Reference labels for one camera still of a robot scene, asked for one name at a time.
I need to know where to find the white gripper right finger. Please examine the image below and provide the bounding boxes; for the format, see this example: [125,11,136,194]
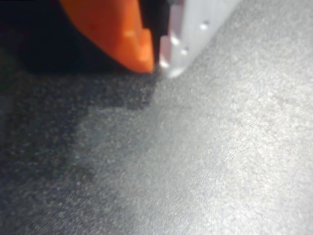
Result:
[159,0,240,79]

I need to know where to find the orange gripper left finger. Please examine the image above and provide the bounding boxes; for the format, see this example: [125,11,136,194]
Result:
[60,0,156,74]

